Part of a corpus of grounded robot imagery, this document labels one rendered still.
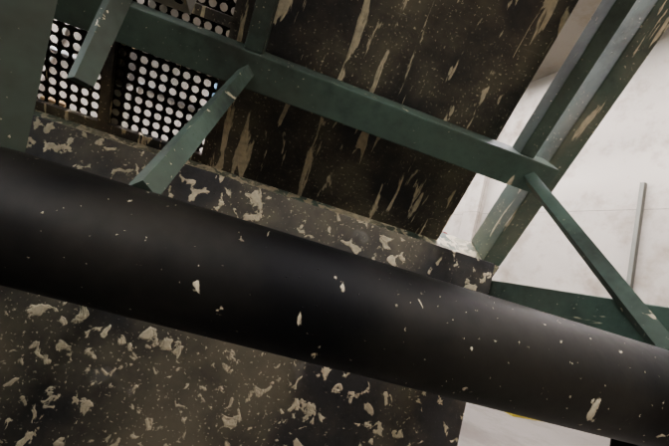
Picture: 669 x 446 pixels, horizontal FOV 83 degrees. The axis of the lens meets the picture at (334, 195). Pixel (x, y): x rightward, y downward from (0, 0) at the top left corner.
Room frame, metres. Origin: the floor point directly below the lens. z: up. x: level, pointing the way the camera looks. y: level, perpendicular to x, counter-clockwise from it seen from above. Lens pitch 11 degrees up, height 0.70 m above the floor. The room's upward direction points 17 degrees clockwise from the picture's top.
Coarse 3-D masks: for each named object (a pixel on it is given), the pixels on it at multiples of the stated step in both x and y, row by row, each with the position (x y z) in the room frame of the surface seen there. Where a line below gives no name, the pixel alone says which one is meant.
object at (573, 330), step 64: (64, 128) 0.80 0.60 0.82; (0, 192) 0.34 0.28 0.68; (64, 192) 0.36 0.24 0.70; (128, 192) 0.38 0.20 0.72; (192, 192) 0.85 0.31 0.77; (256, 192) 0.87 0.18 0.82; (0, 256) 0.35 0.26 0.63; (64, 256) 0.35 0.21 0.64; (128, 256) 0.36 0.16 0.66; (192, 256) 0.37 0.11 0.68; (256, 256) 0.38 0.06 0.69; (320, 256) 0.41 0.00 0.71; (384, 256) 0.93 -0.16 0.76; (448, 256) 0.95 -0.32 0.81; (0, 320) 0.81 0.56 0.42; (64, 320) 0.82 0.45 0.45; (128, 320) 0.84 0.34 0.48; (192, 320) 0.38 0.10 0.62; (256, 320) 0.38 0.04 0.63; (320, 320) 0.39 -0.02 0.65; (384, 320) 0.40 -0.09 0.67; (448, 320) 0.41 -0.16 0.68; (512, 320) 0.44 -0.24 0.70; (576, 320) 0.73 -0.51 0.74; (0, 384) 0.81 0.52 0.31; (64, 384) 0.83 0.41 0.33; (128, 384) 0.85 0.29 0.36; (192, 384) 0.87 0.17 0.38; (256, 384) 0.89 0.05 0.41; (320, 384) 0.91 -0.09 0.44; (384, 384) 0.94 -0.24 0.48; (448, 384) 0.43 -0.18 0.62; (512, 384) 0.43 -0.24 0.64; (576, 384) 0.44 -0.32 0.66; (640, 384) 0.45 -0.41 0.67
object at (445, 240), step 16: (80, 128) 0.94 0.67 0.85; (128, 144) 0.96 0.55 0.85; (192, 160) 1.01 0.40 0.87; (240, 176) 1.03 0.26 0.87; (288, 192) 1.05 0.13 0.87; (336, 208) 1.07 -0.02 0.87; (384, 224) 1.09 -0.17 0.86; (432, 240) 1.12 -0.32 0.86; (448, 240) 1.15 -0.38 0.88; (464, 240) 1.19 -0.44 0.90
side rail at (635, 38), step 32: (640, 0) 0.73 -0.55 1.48; (640, 32) 0.73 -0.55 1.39; (608, 64) 0.79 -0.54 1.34; (640, 64) 0.77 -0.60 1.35; (576, 96) 0.87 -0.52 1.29; (608, 96) 0.81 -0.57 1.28; (576, 128) 0.87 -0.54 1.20; (512, 192) 1.05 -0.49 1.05; (512, 224) 1.04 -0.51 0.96; (480, 256) 1.13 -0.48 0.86
